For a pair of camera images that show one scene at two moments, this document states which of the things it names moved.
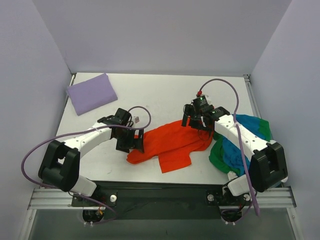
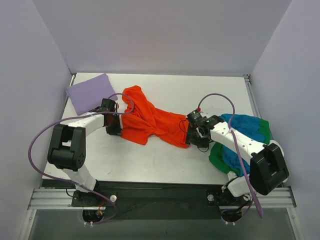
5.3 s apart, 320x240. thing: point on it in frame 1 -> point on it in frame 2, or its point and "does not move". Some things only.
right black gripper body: (194, 120) -> (191, 137)
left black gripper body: (129, 143) -> (114, 126)
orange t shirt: (173, 143) -> (141, 121)
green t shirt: (218, 155) does not move
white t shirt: (231, 175) does not move
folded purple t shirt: (91, 93) does not move
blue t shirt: (233, 156) does not move
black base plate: (153, 200) does not move
